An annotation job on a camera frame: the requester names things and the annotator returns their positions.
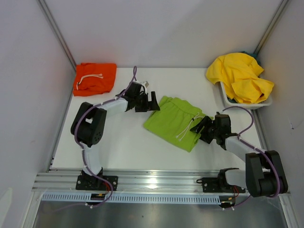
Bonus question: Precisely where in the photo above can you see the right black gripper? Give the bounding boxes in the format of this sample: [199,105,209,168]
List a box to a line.
[190,116,219,144]

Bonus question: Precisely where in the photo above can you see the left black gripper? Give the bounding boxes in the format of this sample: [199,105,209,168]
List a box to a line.
[134,92,160,113]

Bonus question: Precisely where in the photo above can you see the green shorts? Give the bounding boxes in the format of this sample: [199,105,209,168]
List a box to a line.
[143,96,206,152]

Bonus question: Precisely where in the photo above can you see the orange shorts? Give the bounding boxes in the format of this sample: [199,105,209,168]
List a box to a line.
[73,63,117,97]

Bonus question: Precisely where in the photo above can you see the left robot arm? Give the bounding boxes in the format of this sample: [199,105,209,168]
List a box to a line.
[70,82,160,190]

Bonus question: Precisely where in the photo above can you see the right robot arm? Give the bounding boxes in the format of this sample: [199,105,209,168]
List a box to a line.
[191,113,288,198]

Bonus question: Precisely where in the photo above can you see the yellow shorts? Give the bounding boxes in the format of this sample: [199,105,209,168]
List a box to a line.
[206,53,275,104]

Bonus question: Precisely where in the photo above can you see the white plastic basket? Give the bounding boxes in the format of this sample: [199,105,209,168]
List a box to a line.
[220,82,273,110]

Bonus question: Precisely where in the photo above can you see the teal cloth in basket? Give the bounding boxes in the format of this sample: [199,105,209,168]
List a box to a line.
[240,51,262,66]

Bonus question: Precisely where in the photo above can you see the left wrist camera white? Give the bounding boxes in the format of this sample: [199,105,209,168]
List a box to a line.
[140,81,149,88]

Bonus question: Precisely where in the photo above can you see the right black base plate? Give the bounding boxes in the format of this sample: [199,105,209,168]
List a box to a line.
[196,177,246,193]

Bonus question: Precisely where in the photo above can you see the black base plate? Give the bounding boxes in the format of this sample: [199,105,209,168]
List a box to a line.
[196,177,246,193]
[76,174,118,191]

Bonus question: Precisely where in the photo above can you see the white slotted cable duct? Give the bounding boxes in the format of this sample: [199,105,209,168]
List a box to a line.
[41,192,221,205]

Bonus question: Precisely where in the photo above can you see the aluminium front rail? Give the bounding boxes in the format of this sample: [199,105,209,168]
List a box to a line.
[32,170,219,195]

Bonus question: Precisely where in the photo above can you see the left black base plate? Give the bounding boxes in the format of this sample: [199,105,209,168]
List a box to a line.
[76,174,118,191]

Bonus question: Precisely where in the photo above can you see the right aluminium corner post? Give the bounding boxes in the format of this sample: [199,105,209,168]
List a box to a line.
[254,0,291,56]

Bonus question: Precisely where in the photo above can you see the aluminium corner post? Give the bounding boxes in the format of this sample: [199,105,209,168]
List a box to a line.
[36,0,76,71]
[254,0,291,56]

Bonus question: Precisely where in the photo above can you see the left aluminium corner post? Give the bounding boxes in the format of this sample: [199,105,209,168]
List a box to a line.
[36,0,76,71]

